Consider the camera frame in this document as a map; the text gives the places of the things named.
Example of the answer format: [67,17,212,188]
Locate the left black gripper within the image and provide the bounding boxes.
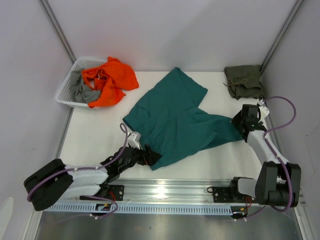
[119,142,161,173]

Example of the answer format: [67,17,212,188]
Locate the teal green shorts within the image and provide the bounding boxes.
[123,67,243,171]

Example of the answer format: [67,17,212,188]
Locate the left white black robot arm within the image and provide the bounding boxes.
[23,145,162,211]

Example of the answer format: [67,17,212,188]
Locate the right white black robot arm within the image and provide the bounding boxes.
[228,104,302,212]

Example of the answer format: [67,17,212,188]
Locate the olive green folded shorts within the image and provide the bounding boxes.
[224,65,266,100]

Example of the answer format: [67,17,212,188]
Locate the orange shorts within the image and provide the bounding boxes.
[81,56,139,108]

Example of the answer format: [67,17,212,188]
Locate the grey shorts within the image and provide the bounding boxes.
[69,70,101,104]

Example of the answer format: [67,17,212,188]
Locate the white plastic basket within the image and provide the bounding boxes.
[55,56,108,108]

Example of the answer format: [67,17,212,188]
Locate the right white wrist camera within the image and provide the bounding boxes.
[257,99,270,120]

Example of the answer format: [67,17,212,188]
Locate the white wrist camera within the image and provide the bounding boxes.
[257,99,270,120]
[127,131,141,149]

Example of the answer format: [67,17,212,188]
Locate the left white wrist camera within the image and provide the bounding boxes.
[127,131,141,149]

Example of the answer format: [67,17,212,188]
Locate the aluminium table edge rail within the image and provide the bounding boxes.
[34,178,305,206]

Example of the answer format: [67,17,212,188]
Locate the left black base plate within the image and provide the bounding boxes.
[79,184,125,202]

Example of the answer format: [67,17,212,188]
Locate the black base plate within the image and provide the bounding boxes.
[206,186,258,204]
[79,184,125,202]

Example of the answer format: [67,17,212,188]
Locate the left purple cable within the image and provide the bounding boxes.
[26,122,129,202]

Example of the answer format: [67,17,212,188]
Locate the white slotted cable duct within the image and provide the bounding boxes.
[46,202,233,216]

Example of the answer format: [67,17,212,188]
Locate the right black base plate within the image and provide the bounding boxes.
[206,186,258,204]

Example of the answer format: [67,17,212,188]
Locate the right aluminium corner post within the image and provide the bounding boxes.
[260,0,306,74]

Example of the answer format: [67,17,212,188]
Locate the aluminium corner post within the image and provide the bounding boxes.
[260,0,306,74]
[38,0,77,63]

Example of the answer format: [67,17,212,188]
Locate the left aluminium corner post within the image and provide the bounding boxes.
[38,0,77,63]

